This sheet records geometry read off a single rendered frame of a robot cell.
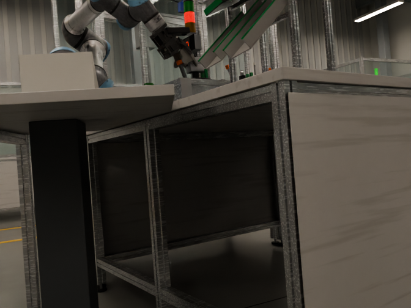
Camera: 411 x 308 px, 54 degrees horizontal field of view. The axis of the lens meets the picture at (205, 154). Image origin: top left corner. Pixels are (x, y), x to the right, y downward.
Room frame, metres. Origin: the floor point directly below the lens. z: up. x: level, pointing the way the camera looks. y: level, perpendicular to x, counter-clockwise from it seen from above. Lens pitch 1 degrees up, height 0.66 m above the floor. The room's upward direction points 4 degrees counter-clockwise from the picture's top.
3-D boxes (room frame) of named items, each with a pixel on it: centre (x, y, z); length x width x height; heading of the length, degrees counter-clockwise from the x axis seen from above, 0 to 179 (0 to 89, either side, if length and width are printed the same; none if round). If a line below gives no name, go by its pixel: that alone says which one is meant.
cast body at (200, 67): (1.70, 0.01, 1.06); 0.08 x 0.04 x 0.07; 121
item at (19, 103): (1.45, 0.47, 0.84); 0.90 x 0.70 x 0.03; 6
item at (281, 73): (1.95, -0.35, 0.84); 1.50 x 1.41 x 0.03; 34
